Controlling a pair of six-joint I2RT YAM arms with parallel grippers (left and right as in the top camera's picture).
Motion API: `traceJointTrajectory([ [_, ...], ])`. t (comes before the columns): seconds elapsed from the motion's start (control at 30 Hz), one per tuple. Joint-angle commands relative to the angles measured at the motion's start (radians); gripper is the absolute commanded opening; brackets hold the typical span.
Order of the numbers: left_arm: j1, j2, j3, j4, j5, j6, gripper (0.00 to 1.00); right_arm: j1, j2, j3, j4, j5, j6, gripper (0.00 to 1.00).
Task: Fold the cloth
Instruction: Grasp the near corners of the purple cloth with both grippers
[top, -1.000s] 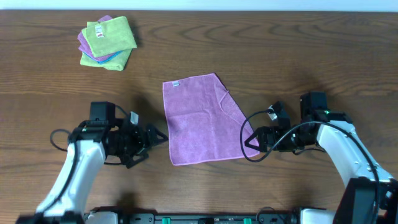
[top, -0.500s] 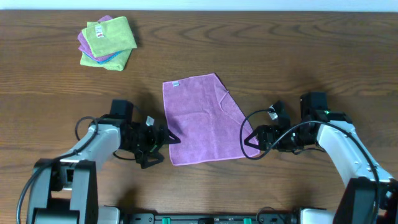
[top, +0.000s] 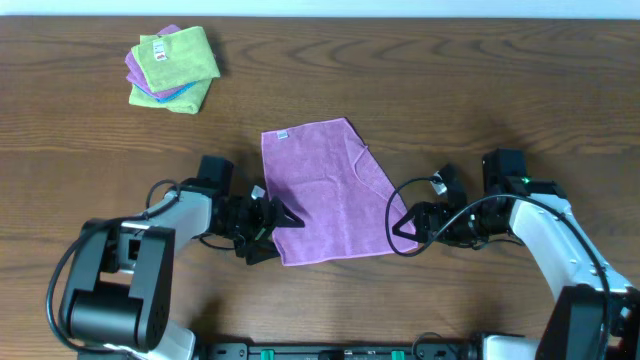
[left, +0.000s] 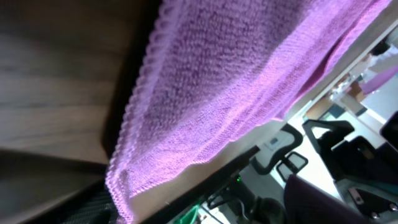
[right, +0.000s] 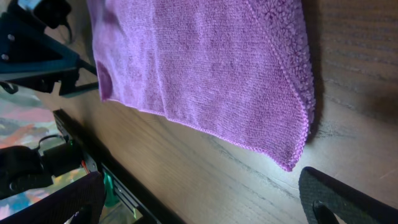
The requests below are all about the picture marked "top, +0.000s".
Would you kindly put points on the purple microfiber cloth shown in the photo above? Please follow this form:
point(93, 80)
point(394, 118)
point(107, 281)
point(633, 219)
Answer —
point(327, 176)

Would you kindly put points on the bottom green folded cloth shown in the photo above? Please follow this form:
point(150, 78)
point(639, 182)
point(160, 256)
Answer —
point(187, 103)

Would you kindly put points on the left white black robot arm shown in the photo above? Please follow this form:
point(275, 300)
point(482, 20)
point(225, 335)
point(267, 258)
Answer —
point(116, 301)

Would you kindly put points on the top green folded cloth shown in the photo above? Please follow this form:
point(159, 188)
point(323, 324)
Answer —
point(176, 59)

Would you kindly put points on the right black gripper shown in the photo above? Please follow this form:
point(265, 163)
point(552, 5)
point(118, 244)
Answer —
point(423, 210)

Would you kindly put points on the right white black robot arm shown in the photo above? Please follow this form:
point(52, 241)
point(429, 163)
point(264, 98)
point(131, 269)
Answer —
point(596, 312)

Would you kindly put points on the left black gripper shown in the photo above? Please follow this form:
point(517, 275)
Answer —
point(265, 223)

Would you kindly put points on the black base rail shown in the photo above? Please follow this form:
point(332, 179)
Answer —
point(430, 350)

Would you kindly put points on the green folded cloth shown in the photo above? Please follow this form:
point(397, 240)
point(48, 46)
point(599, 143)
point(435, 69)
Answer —
point(176, 59)
point(187, 103)

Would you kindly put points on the blue folded cloth in stack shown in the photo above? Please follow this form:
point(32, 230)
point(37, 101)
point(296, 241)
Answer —
point(172, 96)

